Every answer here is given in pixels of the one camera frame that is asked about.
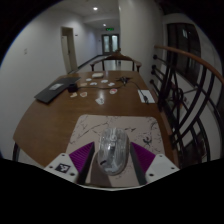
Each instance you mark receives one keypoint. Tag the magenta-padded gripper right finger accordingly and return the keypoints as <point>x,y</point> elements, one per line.
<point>161,166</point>

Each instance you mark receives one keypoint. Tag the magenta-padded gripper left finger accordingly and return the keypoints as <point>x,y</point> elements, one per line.
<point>60,166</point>

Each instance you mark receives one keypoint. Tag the transparent computer mouse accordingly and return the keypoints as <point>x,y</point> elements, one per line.
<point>113,151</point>

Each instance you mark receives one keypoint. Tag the white marble-print mouse pad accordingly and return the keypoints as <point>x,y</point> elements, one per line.
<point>90,128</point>

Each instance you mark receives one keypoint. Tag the tan heart-shaped sticker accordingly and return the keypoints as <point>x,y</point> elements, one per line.
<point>73,95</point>

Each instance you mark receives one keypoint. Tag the orange and white sticker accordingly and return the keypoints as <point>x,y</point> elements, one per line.
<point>83,94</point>

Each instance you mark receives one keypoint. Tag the white oblong sticker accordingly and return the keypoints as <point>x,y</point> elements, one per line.
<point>99,100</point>

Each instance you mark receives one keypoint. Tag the black closed laptop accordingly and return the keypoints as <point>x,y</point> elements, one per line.
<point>55,89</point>

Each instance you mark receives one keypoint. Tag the small black box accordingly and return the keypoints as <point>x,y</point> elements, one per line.
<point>72,88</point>

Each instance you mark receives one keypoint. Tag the small tan sticker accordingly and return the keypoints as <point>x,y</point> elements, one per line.
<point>83,84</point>

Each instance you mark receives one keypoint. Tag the small white sticker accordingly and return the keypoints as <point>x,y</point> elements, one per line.
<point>93,83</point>
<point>104,81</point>
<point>111,84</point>
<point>88,79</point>

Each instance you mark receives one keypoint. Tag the red and white sticker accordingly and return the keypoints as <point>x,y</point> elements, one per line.
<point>113,91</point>

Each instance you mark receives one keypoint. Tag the small cream flat box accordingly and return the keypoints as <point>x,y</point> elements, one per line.
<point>97,75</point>

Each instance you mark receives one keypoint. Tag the black railing with wooden handrail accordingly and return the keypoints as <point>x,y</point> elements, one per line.
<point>186,56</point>

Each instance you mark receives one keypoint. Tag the white side door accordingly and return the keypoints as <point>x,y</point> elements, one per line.
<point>67,50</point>

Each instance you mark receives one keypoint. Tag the dark window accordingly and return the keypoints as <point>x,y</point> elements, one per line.
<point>183,50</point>

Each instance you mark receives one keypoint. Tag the wooden armchair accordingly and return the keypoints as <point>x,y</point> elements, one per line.
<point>116,56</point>

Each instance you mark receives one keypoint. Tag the glass double door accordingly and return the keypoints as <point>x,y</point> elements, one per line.
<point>110,43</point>

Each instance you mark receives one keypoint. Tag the green exit sign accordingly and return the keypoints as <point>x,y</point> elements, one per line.
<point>110,29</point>

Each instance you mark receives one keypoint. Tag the white wall switch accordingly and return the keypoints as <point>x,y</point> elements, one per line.
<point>25,51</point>

